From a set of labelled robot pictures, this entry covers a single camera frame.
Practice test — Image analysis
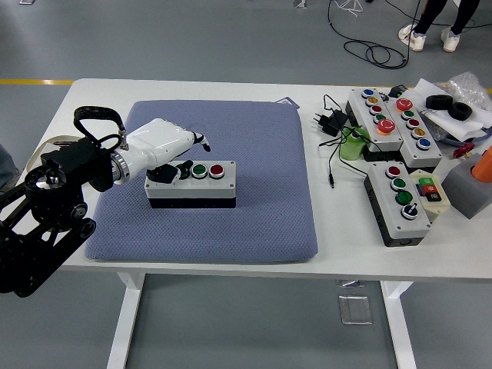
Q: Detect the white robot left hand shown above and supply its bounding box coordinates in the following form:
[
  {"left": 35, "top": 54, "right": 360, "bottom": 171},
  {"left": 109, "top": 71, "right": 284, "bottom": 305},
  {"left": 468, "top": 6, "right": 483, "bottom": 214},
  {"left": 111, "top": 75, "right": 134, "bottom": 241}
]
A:
[{"left": 115, "top": 118, "right": 212, "bottom": 185}]

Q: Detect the grey four-button control box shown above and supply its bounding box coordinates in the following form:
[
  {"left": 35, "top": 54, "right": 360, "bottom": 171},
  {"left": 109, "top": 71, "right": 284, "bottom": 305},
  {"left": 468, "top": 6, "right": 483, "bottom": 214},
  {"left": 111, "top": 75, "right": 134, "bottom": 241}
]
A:
[
  {"left": 144, "top": 159, "right": 237, "bottom": 210},
  {"left": 363, "top": 161, "right": 431, "bottom": 248}
]

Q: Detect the grey five-button control box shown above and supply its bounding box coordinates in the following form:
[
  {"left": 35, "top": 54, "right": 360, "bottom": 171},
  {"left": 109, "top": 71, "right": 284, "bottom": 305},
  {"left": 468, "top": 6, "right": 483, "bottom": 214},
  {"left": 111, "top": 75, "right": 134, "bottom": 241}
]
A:
[
  {"left": 384, "top": 95, "right": 444, "bottom": 174},
  {"left": 345, "top": 88, "right": 404, "bottom": 161}
]

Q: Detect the white plastic dish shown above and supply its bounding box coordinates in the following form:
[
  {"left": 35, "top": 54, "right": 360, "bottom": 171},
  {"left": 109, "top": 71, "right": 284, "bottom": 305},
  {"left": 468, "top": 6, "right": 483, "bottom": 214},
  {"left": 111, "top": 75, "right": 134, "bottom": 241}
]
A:
[{"left": 45, "top": 133, "right": 84, "bottom": 146}]

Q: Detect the blue-grey fabric mat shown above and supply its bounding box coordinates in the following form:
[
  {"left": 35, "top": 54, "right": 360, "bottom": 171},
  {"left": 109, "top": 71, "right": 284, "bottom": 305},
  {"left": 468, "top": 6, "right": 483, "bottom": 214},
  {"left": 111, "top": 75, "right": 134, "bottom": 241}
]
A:
[{"left": 83, "top": 100, "right": 319, "bottom": 264}]

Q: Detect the purple-edged card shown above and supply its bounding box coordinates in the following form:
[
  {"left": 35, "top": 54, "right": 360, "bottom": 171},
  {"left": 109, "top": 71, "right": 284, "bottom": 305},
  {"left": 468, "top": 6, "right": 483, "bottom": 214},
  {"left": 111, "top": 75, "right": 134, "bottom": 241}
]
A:
[{"left": 275, "top": 95, "right": 301, "bottom": 111}]

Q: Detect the black power adapter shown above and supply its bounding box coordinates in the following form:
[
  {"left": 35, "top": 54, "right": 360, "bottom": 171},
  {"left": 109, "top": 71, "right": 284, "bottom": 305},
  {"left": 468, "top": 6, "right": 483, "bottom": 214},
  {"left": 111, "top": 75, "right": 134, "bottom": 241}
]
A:
[{"left": 310, "top": 108, "right": 349, "bottom": 136}]

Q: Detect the white table leg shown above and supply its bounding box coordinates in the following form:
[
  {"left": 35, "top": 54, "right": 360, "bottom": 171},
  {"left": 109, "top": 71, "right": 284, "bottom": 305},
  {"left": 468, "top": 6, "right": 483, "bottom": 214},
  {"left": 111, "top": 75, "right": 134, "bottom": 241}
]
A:
[
  {"left": 380, "top": 280, "right": 418, "bottom": 369},
  {"left": 106, "top": 271, "right": 146, "bottom": 369}
]

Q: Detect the green plastic cup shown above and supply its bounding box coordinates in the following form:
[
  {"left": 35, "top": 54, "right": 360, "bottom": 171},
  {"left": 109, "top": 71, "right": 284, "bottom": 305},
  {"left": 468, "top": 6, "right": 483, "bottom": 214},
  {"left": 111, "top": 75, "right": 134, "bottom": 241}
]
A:
[{"left": 340, "top": 126, "right": 371, "bottom": 161}]

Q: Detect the clear floor plate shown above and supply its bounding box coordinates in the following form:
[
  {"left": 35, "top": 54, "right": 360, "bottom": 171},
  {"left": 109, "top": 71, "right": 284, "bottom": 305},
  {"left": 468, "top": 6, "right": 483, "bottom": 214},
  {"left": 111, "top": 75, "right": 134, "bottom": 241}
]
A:
[{"left": 337, "top": 294, "right": 374, "bottom": 326}]

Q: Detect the person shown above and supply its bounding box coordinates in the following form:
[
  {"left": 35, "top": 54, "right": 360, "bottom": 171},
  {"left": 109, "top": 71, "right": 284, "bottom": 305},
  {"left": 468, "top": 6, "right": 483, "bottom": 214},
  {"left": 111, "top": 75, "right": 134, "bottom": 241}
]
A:
[{"left": 397, "top": 0, "right": 481, "bottom": 53}]

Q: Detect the white paper sheet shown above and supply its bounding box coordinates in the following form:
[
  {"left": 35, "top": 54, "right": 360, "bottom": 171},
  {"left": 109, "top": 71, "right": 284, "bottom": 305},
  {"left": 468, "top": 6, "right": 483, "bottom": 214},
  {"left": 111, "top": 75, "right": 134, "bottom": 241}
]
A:
[{"left": 413, "top": 78, "right": 492, "bottom": 140}]

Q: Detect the red valve knob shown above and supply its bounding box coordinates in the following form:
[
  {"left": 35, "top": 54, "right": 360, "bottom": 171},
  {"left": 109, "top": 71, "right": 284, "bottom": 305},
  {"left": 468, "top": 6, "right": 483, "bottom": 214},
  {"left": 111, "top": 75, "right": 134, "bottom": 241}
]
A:
[{"left": 452, "top": 142, "right": 477, "bottom": 158}]

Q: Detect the grey block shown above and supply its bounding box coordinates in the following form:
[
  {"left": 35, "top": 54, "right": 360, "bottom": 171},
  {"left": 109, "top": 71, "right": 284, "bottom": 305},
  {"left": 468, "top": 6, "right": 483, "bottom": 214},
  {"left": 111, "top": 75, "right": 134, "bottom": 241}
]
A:
[{"left": 440, "top": 151, "right": 492, "bottom": 220}]

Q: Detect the clear bubble wrap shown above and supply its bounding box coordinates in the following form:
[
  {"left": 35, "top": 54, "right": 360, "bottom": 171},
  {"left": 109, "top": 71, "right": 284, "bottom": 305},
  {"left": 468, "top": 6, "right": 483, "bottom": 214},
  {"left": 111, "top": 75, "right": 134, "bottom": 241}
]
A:
[{"left": 436, "top": 71, "right": 492, "bottom": 116}]

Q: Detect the orange cylinder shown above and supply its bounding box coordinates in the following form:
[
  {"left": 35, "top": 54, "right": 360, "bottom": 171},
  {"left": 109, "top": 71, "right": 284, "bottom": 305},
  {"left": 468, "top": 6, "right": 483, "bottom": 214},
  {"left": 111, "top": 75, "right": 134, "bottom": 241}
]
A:
[{"left": 471, "top": 145, "right": 492, "bottom": 185}]

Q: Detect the black adapter cord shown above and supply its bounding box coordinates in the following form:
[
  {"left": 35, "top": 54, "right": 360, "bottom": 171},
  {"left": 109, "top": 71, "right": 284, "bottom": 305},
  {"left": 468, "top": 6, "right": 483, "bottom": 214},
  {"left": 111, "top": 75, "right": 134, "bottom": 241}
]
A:
[{"left": 317, "top": 94, "right": 372, "bottom": 190}]

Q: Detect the black floor cable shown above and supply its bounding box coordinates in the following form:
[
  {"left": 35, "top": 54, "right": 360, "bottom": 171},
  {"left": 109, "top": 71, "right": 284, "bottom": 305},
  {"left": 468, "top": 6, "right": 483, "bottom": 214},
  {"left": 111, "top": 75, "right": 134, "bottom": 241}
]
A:
[{"left": 326, "top": 0, "right": 424, "bottom": 70}]

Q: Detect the white wire hanger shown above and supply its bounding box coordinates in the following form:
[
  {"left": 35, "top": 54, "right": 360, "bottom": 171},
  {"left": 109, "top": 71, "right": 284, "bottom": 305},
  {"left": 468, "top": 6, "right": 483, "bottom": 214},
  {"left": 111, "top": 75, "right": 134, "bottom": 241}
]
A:
[{"left": 333, "top": 0, "right": 364, "bottom": 18}]

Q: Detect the cream three-button switch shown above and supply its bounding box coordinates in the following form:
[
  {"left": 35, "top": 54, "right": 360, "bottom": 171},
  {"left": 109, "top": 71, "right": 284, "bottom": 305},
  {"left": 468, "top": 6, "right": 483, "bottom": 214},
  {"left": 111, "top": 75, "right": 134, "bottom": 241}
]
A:
[{"left": 409, "top": 168, "right": 450, "bottom": 223}]

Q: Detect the blue ring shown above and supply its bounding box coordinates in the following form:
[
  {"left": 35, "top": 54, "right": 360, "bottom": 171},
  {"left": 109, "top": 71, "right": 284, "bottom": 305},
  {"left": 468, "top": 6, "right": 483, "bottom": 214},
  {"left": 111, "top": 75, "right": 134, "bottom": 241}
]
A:
[{"left": 441, "top": 128, "right": 492, "bottom": 147}]

